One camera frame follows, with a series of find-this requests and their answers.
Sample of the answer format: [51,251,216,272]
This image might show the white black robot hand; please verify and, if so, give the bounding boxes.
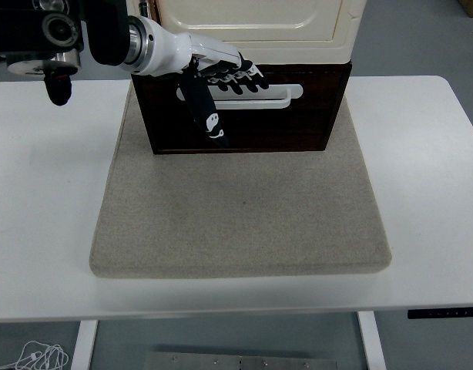
[122,15,270,148]

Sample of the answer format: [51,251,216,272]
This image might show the white drawer handle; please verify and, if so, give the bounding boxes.
[176,82,304,111]

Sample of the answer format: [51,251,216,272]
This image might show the dark wooden drawer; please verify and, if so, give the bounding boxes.
[138,67,347,152]

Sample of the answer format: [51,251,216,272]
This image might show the cream plastic cabinet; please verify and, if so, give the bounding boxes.
[127,0,367,66]

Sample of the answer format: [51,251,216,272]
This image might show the dark wooden drawer housing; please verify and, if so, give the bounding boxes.
[129,59,354,155]

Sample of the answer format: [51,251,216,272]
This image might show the beige fabric mat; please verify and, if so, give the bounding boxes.
[89,79,393,279]

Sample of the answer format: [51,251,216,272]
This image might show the white table leg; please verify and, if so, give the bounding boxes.
[70,319,99,370]
[356,311,387,370]

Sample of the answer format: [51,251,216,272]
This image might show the black table control panel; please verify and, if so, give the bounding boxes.
[408,306,473,320]

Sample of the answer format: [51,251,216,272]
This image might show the white cable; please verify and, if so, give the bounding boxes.
[0,339,70,370]

